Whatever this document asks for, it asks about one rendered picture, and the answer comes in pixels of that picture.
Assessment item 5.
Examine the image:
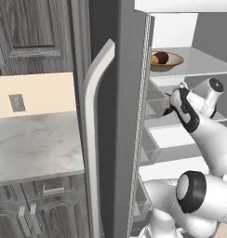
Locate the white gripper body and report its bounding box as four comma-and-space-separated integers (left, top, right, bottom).
179, 81, 190, 91

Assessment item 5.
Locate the tan bowl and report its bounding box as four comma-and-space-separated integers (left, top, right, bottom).
150, 50, 185, 73

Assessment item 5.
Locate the glass fridge shelf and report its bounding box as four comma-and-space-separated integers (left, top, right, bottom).
144, 84, 227, 130
149, 46, 227, 79

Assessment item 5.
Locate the dark red onion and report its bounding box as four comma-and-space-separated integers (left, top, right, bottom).
154, 51, 170, 65

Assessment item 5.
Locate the yellow potato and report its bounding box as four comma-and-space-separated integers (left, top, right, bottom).
150, 54, 160, 66

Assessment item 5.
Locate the grey fridge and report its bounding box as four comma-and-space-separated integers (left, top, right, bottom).
130, 0, 227, 238

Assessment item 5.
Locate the grey fridge door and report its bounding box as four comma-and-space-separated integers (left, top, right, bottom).
88, 0, 155, 238

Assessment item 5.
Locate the clear fridge door bin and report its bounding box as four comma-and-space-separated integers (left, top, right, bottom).
139, 128, 162, 166
132, 180, 153, 222

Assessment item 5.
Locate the grey wood side panel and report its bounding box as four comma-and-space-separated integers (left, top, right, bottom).
70, 0, 92, 238

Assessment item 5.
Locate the grey wood drawer front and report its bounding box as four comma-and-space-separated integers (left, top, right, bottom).
32, 176, 76, 199
0, 183, 25, 207

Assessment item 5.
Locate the pale curved fridge door handle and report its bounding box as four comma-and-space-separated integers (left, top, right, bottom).
82, 38, 116, 238

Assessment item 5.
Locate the grey wood wall cupboard door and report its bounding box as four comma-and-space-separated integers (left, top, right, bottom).
0, 0, 74, 76

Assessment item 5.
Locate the grey wall socket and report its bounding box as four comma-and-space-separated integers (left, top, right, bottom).
7, 93, 27, 113

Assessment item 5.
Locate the silver cupboard door handle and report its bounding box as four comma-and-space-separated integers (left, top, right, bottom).
18, 205, 29, 237
29, 202, 43, 235

